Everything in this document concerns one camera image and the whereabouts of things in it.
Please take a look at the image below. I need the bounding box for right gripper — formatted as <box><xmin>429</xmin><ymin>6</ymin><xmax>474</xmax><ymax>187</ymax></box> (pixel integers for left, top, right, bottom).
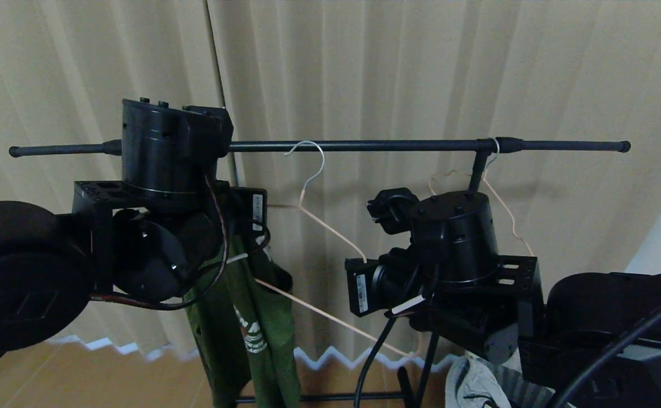
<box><xmin>345</xmin><ymin>246</ymin><xmax>425</xmax><ymax>318</ymax></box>

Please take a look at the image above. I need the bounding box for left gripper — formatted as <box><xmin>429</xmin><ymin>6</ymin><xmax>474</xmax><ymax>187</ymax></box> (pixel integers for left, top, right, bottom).
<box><xmin>211</xmin><ymin>186</ymin><xmax>270</xmax><ymax>250</ymax></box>

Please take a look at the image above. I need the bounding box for pink clothes hanger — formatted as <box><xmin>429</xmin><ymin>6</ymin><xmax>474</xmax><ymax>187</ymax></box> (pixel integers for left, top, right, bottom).
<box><xmin>428</xmin><ymin>148</ymin><xmax>535</xmax><ymax>257</ymax></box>
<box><xmin>254</xmin><ymin>140</ymin><xmax>422</xmax><ymax>359</ymax></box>

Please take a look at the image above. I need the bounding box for green long-sleeved shirt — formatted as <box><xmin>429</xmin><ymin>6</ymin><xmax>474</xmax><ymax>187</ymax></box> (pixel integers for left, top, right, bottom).
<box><xmin>183</xmin><ymin>231</ymin><xmax>303</xmax><ymax>408</ymax></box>

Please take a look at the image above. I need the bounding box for black clothes rack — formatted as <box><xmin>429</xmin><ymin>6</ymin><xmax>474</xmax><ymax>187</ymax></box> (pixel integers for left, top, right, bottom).
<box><xmin>9</xmin><ymin>137</ymin><xmax>632</xmax><ymax>408</ymax></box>

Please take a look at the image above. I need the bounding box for white laundry basket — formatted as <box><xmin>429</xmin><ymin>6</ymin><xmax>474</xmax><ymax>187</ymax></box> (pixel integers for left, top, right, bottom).
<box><xmin>465</xmin><ymin>350</ymin><xmax>578</xmax><ymax>408</ymax></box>

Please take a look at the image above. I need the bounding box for pale grey garment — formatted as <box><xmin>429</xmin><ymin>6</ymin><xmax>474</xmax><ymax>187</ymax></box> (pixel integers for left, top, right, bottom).
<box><xmin>445</xmin><ymin>356</ymin><xmax>514</xmax><ymax>408</ymax></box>

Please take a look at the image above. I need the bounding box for beige curtain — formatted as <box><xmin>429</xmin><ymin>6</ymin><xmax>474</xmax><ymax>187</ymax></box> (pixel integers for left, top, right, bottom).
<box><xmin>0</xmin><ymin>0</ymin><xmax>661</xmax><ymax>369</ymax></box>

